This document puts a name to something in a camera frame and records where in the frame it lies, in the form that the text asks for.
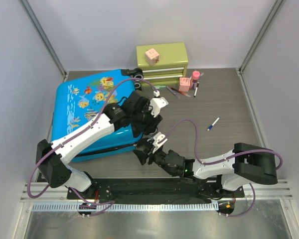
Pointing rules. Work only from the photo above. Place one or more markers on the aluminium rail frame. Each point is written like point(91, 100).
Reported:
point(54, 200)

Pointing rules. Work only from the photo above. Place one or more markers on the white blue marker pen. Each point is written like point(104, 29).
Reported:
point(213, 124)

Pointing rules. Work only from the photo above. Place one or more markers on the blue fish-print suitcase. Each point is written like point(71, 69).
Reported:
point(79, 100)

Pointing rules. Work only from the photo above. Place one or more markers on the pink silver pen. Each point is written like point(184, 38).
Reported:
point(173, 92)

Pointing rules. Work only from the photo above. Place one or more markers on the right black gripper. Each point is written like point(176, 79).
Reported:
point(143, 155)

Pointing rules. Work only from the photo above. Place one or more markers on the pink capped bottle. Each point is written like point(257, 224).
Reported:
point(194, 79)

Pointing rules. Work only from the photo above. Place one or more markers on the mint green small tool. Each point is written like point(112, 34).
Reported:
point(159, 87)

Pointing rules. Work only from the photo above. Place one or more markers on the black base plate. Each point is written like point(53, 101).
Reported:
point(161, 191)

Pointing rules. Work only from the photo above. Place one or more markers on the green drawer cabinet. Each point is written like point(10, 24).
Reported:
point(170, 64)

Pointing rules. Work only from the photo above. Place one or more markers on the black white marker pen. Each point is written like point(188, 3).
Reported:
point(196, 89)

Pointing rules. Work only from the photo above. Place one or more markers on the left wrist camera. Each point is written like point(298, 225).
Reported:
point(157, 104)

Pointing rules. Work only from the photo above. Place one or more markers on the pink cube on table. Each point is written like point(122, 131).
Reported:
point(184, 84)

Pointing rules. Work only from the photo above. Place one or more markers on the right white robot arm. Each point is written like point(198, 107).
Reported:
point(242, 165)

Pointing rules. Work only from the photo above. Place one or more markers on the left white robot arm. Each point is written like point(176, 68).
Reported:
point(53, 158)

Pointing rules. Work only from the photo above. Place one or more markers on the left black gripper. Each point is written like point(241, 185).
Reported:
point(150, 125)

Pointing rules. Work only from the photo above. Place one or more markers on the pink cube on cabinet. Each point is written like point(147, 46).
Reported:
point(152, 56)

